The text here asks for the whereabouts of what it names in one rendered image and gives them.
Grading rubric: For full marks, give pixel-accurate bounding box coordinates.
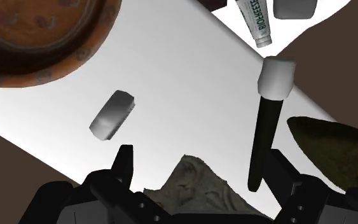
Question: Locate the grey stone carved figure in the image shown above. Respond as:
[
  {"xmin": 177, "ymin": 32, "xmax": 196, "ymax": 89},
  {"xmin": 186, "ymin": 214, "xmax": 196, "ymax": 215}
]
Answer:
[{"xmin": 143, "ymin": 154, "xmax": 271, "ymax": 220}]

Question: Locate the dark brown object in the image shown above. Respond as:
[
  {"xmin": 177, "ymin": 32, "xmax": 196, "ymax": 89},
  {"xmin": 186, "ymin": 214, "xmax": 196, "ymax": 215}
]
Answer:
[{"xmin": 196, "ymin": 0, "xmax": 228, "ymax": 12}]

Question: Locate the orange patterned bowl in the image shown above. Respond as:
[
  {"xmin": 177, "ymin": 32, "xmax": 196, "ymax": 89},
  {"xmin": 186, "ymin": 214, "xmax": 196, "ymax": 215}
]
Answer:
[{"xmin": 0, "ymin": 0, "xmax": 123, "ymax": 88}]

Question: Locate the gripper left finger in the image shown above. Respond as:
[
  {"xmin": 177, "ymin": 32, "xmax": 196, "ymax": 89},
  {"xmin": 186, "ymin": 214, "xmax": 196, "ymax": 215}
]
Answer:
[{"xmin": 18, "ymin": 144, "xmax": 172, "ymax": 224}]

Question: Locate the white tube with green print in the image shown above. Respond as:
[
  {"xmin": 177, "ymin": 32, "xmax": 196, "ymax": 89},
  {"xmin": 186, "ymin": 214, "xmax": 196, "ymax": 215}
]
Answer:
[{"xmin": 235, "ymin": 0, "xmax": 273, "ymax": 49}]

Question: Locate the dark olive green object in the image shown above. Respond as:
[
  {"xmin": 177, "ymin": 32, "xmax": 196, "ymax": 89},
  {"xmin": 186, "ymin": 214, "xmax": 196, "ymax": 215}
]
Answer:
[{"xmin": 286, "ymin": 116, "xmax": 358, "ymax": 193}]

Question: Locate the black marker with white cap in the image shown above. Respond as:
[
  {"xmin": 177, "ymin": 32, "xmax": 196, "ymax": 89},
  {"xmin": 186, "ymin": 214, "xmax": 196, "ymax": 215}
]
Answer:
[{"xmin": 247, "ymin": 56, "xmax": 296, "ymax": 193}]

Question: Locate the small grey rounded block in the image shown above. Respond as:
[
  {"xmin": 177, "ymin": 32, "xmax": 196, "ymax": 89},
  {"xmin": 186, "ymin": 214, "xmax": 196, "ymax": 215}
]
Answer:
[{"xmin": 88, "ymin": 90, "xmax": 136, "ymax": 142}]

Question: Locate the grey rounded box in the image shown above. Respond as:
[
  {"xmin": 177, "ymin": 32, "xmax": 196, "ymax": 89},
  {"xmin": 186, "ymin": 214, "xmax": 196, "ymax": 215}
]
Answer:
[{"xmin": 272, "ymin": 0, "xmax": 319, "ymax": 20}]

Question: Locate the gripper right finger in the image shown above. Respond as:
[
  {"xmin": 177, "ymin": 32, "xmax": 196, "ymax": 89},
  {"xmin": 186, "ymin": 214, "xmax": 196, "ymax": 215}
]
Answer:
[{"xmin": 260, "ymin": 148, "xmax": 358, "ymax": 224}]

